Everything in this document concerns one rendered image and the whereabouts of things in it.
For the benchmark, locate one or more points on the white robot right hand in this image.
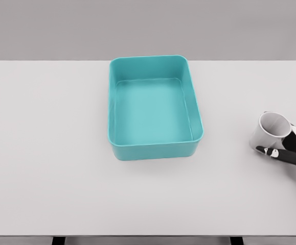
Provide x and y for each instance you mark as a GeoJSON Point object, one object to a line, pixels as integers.
{"type": "Point", "coordinates": [294, 146]}

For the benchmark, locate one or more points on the white paper cup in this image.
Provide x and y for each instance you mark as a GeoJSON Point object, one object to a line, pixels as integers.
{"type": "Point", "coordinates": [265, 132]}

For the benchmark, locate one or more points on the teal rectangular plastic basket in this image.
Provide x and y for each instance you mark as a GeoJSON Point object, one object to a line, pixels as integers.
{"type": "Point", "coordinates": [153, 107]}

